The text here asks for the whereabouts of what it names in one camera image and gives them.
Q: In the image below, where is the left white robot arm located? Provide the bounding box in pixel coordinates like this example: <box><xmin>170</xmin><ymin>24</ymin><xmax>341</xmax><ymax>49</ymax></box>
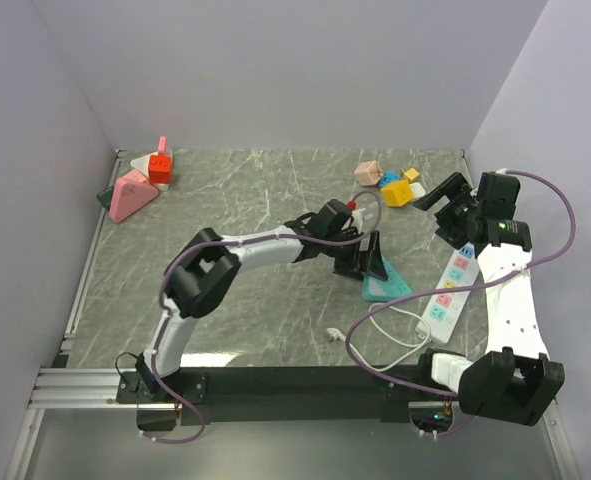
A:
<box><xmin>136</xmin><ymin>199</ymin><xmax>388</xmax><ymax>402</ymax></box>

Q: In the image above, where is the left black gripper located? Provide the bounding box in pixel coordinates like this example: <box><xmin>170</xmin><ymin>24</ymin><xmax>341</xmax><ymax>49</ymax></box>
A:
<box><xmin>323</xmin><ymin>231</ymin><xmax>387</xmax><ymax>282</ymax></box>

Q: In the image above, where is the red cube socket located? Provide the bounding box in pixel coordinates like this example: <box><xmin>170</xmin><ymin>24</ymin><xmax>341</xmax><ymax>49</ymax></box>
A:
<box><xmin>148</xmin><ymin>154</ymin><xmax>172</xmax><ymax>185</ymax></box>

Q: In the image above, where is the pink rounded socket block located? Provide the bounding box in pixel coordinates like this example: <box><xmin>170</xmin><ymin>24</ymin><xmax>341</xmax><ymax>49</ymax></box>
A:
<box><xmin>109</xmin><ymin>170</ymin><xmax>159</xmax><ymax>223</ymax></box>

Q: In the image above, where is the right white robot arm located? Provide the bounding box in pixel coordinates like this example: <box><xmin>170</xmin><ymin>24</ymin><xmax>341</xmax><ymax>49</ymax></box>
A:
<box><xmin>413</xmin><ymin>172</ymin><xmax>565</xmax><ymax>426</ymax></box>

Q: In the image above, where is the white triangular adapter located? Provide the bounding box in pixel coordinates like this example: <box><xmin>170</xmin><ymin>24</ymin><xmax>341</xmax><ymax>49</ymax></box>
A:
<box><xmin>130</xmin><ymin>154</ymin><xmax>150</xmax><ymax>176</ymax></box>

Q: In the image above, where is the white power strip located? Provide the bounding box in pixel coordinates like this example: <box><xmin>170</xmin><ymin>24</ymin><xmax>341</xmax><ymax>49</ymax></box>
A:
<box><xmin>416</xmin><ymin>243</ymin><xmax>480</xmax><ymax>345</ymax></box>

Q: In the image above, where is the pink plug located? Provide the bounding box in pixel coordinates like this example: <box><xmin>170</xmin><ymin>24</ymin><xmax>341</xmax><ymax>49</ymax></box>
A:
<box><xmin>157</xmin><ymin>136</ymin><xmax>168</xmax><ymax>155</ymax></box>

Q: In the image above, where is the aluminium rail frame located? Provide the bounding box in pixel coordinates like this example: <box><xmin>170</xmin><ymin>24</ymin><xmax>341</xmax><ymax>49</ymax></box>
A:
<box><xmin>6</xmin><ymin>351</ymin><xmax>565</xmax><ymax>479</ymax></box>

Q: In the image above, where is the yellow cube socket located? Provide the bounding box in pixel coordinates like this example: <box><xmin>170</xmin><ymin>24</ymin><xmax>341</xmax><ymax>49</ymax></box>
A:
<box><xmin>381</xmin><ymin>180</ymin><xmax>414</xmax><ymax>208</ymax></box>

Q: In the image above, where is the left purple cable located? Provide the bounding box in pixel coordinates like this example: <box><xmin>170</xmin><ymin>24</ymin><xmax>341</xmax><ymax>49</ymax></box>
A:
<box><xmin>152</xmin><ymin>190</ymin><xmax>383</xmax><ymax>443</ymax></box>

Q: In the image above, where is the blue plug adapter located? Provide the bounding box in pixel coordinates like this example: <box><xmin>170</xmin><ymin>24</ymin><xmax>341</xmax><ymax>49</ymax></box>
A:
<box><xmin>378</xmin><ymin>171</ymin><xmax>401</xmax><ymax>189</ymax></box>

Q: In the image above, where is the beige cube socket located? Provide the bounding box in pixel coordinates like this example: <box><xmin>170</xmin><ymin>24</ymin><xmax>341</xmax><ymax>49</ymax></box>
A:
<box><xmin>354</xmin><ymin>160</ymin><xmax>383</xmax><ymax>187</ymax></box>

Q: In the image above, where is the teal block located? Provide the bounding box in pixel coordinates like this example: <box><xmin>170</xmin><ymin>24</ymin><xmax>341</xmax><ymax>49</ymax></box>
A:
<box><xmin>362</xmin><ymin>257</ymin><xmax>413</xmax><ymax>302</ymax></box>

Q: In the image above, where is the white rounded square adapter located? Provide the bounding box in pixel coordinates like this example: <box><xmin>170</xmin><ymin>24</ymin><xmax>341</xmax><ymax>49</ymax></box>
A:
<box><xmin>410</xmin><ymin>182</ymin><xmax>426</xmax><ymax>199</ymax></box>

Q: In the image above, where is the small yellow plug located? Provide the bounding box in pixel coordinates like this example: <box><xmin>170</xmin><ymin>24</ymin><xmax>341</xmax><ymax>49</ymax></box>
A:
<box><xmin>402</xmin><ymin>168</ymin><xmax>420</xmax><ymax>183</ymax></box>

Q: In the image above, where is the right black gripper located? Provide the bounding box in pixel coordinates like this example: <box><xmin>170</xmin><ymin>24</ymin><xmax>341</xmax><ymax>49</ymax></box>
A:
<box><xmin>412</xmin><ymin>172</ymin><xmax>483</xmax><ymax>250</ymax></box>

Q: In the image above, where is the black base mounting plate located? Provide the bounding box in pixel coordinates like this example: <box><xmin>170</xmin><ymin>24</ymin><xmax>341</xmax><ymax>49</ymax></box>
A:
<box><xmin>117</xmin><ymin>364</ymin><xmax>456</xmax><ymax>427</ymax></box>

